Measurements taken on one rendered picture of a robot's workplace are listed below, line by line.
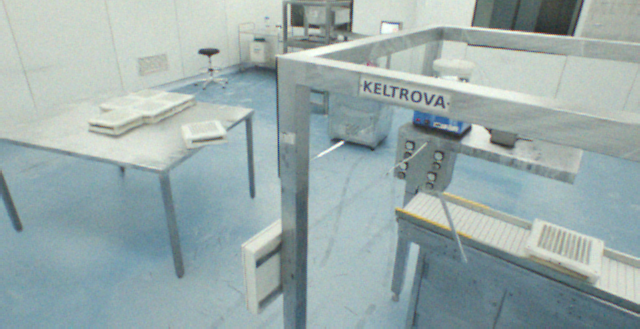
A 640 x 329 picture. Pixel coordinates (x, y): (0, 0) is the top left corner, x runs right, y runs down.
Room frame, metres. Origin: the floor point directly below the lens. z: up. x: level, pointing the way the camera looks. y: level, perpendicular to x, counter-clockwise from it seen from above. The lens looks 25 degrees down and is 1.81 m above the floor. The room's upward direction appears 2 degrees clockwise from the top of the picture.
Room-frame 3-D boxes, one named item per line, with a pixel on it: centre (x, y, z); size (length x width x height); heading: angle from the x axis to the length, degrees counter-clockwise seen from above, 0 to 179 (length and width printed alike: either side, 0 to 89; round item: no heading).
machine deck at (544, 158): (1.39, -0.68, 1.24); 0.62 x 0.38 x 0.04; 54
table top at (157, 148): (2.55, 1.41, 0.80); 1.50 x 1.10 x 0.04; 73
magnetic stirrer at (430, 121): (1.46, -0.50, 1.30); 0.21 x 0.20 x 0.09; 144
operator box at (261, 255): (0.92, 0.15, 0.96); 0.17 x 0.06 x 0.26; 144
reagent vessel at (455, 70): (1.46, -0.51, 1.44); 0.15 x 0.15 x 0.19
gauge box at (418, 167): (1.40, -0.44, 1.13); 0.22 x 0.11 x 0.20; 54
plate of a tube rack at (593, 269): (1.17, -0.96, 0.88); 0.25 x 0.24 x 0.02; 144
